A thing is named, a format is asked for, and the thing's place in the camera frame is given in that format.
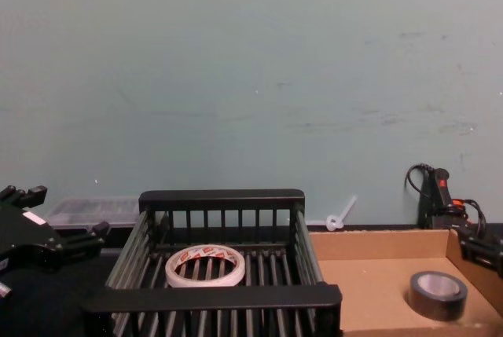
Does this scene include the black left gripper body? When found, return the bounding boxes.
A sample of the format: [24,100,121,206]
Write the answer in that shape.
[0,199,64,275]

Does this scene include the silver tape roll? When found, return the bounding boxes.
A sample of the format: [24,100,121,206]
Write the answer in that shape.
[409,270,469,323]

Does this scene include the white tape roll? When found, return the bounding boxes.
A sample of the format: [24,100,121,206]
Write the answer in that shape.
[163,245,247,288]

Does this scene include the clear plastic case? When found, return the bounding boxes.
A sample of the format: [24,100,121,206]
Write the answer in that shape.
[46,196,141,232]

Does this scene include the shallow brown cardboard tray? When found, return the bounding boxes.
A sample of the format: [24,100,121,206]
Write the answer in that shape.
[308,229,503,337]

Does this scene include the black rack with steel bars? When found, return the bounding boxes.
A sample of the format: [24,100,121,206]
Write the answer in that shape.
[81,189,343,337]

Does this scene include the white three-armed plastic piece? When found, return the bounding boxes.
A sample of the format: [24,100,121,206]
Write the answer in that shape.
[306,194,359,233]

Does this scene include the black corded tool red switch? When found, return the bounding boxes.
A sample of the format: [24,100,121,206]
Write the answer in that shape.
[404,163,490,236]

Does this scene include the plain pale wall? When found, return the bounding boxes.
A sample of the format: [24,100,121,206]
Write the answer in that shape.
[0,0,503,232]

